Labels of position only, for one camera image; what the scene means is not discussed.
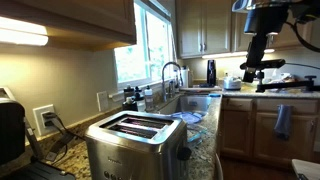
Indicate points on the white rice cooker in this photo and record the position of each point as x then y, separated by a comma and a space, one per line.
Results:
232, 83

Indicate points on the blue sponge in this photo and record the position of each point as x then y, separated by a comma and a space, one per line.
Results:
215, 95

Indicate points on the white light switch plate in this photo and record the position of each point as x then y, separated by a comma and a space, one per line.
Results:
102, 101

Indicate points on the kitchen window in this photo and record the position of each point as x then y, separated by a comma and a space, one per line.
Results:
133, 56

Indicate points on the stainless steel two-slot toaster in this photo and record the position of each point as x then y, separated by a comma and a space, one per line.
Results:
136, 150

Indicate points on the white bottle with black cap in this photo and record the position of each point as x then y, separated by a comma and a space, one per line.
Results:
140, 96

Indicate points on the wooden lower cabinets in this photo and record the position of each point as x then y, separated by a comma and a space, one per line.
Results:
246, 130

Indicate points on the white paper towel roll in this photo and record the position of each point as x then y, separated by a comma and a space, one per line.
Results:
185, 77

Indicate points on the wooden double door wall cabinet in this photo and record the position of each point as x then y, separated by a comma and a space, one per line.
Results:
203, 26

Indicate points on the dark capped bottle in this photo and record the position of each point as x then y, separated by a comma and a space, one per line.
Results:
128, 92

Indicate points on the black countertop grill appliance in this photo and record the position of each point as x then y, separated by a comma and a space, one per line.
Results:
11, 133

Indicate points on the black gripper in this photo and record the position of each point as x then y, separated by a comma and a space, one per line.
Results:
266, 20

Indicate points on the white stool top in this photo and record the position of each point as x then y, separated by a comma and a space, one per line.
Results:
308, 168

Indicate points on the white wall outlet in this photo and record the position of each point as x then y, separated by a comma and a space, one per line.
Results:
42, 120

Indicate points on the stainless steel sink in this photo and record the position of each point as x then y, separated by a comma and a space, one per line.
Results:
195, 103

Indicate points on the under cabinet light strip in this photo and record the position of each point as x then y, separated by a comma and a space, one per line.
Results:
20, 33

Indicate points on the blue hanging dish towel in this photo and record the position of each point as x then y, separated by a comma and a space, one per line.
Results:
283, 121

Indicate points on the long under cabinet light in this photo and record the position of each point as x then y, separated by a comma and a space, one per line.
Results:
226, 54

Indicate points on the grey translucent water bottle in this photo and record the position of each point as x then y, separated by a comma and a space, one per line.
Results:
149, 98

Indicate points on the black stereo camera bar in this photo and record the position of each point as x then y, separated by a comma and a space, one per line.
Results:
270, 64

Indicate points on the black camera clamp stand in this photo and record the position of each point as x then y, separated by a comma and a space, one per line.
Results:
286, 85

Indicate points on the wooden upper cabinet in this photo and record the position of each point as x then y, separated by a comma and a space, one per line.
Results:
83, 16

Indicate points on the chrome kitchen faucet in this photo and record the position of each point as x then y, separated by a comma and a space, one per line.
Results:
164, 83

